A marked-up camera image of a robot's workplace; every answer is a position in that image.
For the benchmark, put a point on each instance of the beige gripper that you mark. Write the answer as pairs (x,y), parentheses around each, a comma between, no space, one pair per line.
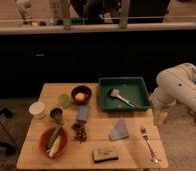
(159,117)

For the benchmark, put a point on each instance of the brown rectangular eraser block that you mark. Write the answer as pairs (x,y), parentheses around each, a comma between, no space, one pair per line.
(105,154)

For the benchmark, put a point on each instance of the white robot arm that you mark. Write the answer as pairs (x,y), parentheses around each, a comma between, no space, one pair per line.
(173,84)

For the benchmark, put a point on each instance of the green plastic cup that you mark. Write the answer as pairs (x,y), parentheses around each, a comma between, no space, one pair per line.
(64,100)

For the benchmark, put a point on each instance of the small metal cup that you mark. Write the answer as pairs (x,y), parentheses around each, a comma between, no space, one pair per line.
(56,115)

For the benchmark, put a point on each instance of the white paper cup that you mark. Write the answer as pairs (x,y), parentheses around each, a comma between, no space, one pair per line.
(37,110)

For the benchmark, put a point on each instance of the green plastic tray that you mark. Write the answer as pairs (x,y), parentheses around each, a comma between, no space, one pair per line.
(131,88)

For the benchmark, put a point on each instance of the blue triangular cloth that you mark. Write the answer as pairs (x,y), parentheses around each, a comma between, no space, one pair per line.
(119,131)

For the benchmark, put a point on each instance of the silver metal fork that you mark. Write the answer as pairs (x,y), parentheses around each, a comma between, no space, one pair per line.
(154,158)

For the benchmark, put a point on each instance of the blue rectangular sponge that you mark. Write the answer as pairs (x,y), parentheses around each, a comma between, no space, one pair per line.
(82,114)

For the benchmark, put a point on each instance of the pile of dark nuts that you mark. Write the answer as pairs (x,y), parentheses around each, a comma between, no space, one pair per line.
(80,131)

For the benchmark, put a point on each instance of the dark brown bowl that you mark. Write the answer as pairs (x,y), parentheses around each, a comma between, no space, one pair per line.
(81,89)

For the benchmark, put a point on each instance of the yellow round fruit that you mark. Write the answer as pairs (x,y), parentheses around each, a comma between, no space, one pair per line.
(80,97)

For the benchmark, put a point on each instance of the wooden folding table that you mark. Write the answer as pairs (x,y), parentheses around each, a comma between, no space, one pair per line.
(133,151)

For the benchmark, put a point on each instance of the green and white vegetable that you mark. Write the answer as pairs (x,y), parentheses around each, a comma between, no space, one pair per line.
(54,142)

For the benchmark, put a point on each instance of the red bowl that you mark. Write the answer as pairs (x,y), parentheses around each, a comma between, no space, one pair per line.
(60,148)

